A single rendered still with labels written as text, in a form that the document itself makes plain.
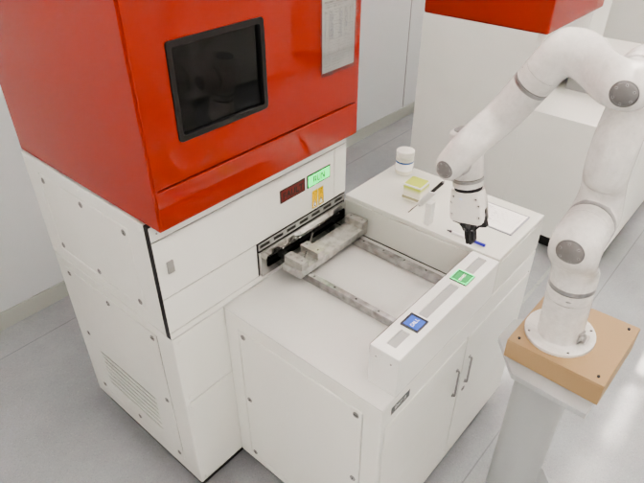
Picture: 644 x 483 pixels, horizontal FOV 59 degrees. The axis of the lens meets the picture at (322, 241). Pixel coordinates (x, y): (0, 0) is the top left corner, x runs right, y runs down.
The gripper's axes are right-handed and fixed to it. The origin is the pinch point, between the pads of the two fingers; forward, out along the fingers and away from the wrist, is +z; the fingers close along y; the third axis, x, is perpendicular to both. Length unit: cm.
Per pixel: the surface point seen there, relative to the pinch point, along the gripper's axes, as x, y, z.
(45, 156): -66, -105, -36
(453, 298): -9.8, -0.7, 15.8
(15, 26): -66, -90, -73
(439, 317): -19.5, 0.4, 16.0
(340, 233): 4, -54, 13
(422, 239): 15.1, -27.1, 14.4
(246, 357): -46, -57, 35
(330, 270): -9, -49, 20
